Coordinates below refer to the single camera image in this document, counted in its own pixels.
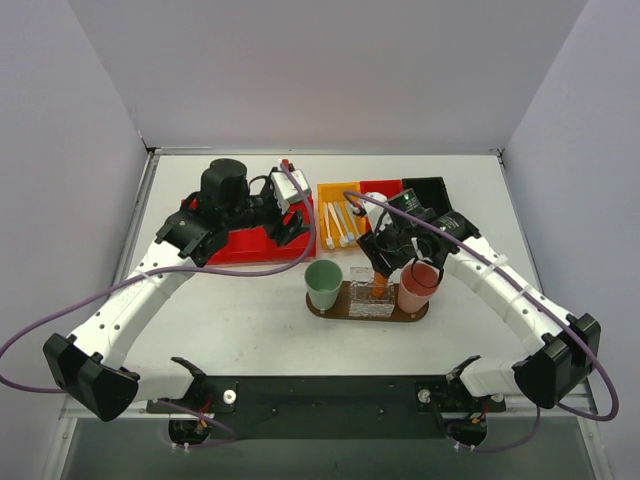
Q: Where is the orange toothpaste tube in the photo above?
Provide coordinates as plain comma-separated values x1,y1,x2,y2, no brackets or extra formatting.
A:
372,272,388,299

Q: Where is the pink cup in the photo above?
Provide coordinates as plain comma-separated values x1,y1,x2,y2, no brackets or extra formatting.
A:
397,262,440,314

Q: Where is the clear textured glass holder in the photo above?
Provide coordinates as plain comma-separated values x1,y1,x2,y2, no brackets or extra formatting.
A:
348,267,395,319

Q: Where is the green cup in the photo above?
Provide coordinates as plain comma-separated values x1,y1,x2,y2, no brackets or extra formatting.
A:
304,259,343,310

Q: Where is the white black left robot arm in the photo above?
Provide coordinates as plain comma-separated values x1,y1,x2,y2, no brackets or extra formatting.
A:
43,158,315,421

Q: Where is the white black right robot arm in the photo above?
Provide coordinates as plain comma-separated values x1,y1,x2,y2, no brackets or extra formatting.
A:
354,189,601,409

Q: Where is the white toothbrush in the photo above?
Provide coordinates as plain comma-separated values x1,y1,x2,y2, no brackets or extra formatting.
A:
322,202,335,250
328,202,348,248

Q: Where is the brown oval wooden tray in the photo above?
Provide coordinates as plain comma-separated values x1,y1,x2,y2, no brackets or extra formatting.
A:
306,281,430,323

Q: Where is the red toothpaste bin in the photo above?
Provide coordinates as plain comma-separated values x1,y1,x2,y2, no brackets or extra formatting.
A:
360,179,404,199

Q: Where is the yellow bin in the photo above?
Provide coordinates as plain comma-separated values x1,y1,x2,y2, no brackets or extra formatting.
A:
317,182,367,250

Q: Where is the black bin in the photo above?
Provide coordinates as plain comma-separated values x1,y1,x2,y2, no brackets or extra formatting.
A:
402,177,452,216

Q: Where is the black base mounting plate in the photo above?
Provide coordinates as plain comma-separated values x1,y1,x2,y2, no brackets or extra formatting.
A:
177,375,506,440

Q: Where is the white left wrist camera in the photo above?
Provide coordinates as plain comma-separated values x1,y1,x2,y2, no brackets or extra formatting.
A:
269,159,311,214

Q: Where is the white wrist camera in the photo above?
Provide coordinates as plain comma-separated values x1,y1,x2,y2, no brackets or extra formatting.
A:
350,198,391,231
269,159,311,214

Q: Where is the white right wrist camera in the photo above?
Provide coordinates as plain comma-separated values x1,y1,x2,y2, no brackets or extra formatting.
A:
350,198,391,231

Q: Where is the aluminium table frame rail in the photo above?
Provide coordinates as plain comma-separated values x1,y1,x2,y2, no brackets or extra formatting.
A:
40,146,599,480

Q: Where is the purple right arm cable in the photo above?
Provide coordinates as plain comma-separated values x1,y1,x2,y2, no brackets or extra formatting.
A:
342,189,619,454

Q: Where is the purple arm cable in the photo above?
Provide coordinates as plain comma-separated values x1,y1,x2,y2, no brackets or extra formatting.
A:
342,189,619,454
0,162,319,450

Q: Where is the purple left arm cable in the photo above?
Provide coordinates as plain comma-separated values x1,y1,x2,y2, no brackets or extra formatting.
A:
0,162,319,450

